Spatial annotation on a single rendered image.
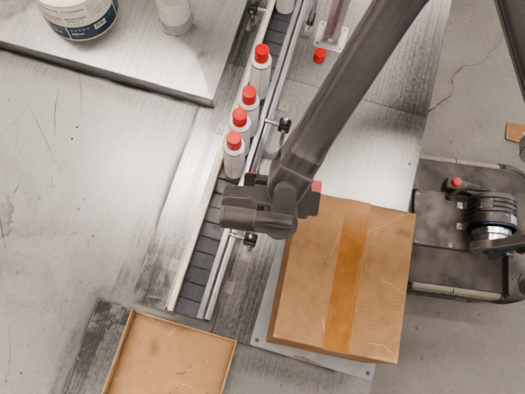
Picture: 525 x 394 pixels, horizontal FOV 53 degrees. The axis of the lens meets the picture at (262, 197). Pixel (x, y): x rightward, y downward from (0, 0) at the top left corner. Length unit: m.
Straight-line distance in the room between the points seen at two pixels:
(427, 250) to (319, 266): 1.06
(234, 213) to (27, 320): 0.72
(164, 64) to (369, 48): 0.86
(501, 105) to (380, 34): 2.01
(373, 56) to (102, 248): 0.89
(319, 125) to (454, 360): 1.67
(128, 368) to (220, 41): 0.88
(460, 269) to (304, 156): 1.39
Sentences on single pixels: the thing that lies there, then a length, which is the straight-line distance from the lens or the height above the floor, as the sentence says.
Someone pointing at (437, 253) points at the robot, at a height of 0.24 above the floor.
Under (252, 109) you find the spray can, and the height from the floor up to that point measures 1.04.
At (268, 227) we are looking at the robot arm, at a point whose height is 1.32.
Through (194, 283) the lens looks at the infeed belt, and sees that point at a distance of 1.28.
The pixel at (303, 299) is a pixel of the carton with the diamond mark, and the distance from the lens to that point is 1.03.
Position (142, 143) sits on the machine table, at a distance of 1.44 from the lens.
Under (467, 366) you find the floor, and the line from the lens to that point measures 2.32.
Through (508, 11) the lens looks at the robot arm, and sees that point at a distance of 0.74.
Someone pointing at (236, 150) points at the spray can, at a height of 1.05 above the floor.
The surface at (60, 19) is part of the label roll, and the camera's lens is 1.50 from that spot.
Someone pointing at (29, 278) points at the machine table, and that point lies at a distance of 1.41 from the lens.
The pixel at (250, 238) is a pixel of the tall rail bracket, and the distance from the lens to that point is 1.17.
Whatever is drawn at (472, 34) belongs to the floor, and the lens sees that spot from 2.83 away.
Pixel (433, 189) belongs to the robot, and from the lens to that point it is 2.13.
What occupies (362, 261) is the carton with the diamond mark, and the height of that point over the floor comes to 1.12.
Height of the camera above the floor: 2.13
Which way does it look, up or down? 73 degrees down
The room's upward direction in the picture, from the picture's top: 9 degrees clockwise
